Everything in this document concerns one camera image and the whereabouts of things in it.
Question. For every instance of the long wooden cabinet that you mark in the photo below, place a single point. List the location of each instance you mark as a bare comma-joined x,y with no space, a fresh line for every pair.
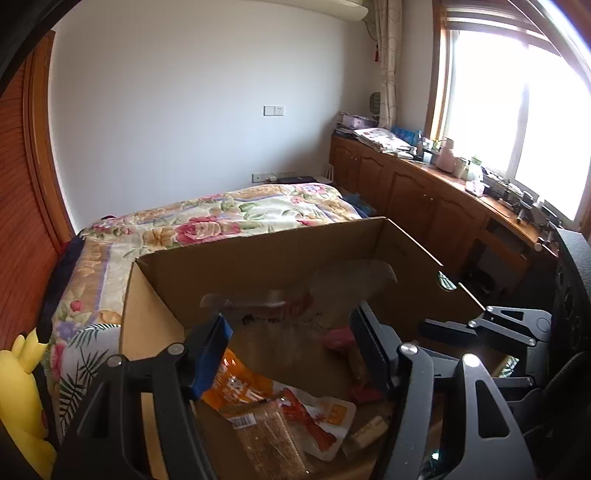
415,198

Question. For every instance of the wooden framed window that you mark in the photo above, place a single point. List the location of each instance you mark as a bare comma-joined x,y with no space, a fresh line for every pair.
508,101

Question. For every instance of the white wall socket strip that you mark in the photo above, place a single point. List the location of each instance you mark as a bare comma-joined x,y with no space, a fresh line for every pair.
265,176

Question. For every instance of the floral blanket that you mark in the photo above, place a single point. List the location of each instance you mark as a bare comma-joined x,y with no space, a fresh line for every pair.
207,221

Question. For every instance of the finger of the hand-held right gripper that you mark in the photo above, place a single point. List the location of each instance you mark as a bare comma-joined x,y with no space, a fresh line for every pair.
445,328
517,385

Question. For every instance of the white wall switch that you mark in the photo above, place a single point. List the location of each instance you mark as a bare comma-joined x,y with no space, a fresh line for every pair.
274,110

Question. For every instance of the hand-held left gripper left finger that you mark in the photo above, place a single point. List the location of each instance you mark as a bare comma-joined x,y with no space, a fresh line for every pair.
210,360

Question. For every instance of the orange snack packet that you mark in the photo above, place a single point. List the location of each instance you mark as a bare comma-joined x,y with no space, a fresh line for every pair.
240,383

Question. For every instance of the dark desk clutter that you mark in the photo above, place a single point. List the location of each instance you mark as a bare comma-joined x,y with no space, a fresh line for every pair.
521,203

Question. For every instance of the blue box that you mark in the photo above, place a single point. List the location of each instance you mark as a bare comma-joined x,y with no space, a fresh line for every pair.
408,134

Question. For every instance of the yellow plush toy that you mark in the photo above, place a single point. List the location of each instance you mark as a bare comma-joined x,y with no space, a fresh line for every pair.
23,392

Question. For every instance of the pink bottle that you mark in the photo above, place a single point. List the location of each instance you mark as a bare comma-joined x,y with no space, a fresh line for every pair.
445,154

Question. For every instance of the flat black item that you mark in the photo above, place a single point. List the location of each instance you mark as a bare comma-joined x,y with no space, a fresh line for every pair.
298,179

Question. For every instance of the brown cardboard box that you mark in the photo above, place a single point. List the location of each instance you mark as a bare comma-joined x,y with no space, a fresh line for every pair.
277,263

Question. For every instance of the pink box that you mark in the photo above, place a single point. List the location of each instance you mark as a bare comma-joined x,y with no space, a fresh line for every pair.
355,121

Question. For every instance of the pink drumstick snack packet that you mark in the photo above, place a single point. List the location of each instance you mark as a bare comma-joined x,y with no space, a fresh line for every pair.
339,339

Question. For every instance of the white air conditioner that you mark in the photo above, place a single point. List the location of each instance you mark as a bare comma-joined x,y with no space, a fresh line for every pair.
323,7

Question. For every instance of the dark blue cloth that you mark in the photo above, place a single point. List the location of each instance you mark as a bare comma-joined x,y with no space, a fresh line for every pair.
60,286

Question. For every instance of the stack of papers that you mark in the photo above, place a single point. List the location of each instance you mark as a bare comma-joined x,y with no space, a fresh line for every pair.
383,141

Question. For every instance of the white container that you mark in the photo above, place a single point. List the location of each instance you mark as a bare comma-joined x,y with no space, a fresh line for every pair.
474,170

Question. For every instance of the white crawfish snack packet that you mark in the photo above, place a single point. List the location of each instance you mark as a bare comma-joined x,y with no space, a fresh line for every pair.
323,415

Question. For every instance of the pale snack bar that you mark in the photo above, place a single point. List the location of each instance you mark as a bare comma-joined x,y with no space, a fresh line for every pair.
367,431

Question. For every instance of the beige patterned curtain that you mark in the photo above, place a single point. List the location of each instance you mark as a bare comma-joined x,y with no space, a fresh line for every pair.
387,69

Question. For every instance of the clear plastic bag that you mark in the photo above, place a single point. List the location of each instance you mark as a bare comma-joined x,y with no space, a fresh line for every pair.
351,277

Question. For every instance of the black item under desk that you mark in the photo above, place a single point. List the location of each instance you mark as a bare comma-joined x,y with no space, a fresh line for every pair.
480,281

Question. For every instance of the leaf print bed sheet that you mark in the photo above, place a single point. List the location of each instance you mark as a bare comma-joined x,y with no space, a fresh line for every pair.
87,350

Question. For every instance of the small white rack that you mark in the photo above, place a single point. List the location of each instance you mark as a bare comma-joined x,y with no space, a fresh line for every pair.
329,173

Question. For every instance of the clear brown snack packet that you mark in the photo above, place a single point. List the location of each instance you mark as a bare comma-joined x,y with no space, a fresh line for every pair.
272,443

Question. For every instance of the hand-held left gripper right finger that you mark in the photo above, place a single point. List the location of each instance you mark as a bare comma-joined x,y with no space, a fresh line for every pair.
374,355

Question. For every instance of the wooden slatted wardrobe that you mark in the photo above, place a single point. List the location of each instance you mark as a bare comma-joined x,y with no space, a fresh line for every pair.
23,184

